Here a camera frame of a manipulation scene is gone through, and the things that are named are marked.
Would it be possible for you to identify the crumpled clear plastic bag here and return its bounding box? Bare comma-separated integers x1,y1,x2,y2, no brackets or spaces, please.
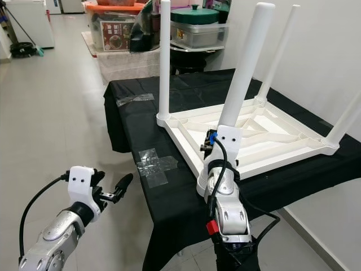
137,148,178,188

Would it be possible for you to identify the black plastic table cover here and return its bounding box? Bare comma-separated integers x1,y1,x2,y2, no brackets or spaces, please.
103,69,361,271

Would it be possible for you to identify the black wooden stool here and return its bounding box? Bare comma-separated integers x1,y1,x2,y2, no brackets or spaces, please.
172,51,209,74

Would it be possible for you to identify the clear plastic film strip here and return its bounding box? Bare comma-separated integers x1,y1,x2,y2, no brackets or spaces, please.
116,93,155,107

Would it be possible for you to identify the black round wok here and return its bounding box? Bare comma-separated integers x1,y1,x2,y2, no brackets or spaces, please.
169,44,223,54

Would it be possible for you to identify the clear plastic container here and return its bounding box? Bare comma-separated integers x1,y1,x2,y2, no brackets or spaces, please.
170,23,229,50

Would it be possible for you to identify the translucent storage box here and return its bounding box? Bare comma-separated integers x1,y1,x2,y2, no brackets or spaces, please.
82,31,161,85

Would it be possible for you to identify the green pot with lid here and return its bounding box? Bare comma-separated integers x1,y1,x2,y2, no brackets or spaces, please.
170,5,221,24

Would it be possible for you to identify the black plastic bag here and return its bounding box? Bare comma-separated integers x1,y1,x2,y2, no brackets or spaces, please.
130,0,160,54

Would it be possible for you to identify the dark printed flat box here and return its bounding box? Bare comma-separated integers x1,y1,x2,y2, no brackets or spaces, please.
203,0,232,23

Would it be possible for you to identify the mop with green head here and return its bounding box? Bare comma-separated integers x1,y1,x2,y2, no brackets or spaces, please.
6,0,45,57

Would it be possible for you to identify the brown printed carton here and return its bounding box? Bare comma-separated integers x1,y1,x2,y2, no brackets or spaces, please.
102,21,135,53

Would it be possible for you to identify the black round robot vacuum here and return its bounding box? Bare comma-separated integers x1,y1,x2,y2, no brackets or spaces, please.
10,42,34,57

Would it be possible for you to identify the orange plastic tray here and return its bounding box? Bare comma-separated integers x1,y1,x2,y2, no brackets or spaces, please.
82,2,147,15

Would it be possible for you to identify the white chest freezer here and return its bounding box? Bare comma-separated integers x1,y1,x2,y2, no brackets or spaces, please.
6,0,56,50

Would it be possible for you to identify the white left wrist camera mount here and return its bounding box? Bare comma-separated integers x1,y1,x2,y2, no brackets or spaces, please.
68,165,102,214

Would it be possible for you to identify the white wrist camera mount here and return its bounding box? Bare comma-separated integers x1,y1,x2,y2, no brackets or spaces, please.
68,165,102,214
203,125,242,178

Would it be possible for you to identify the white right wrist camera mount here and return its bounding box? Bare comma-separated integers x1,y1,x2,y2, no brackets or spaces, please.
203,125,242,178

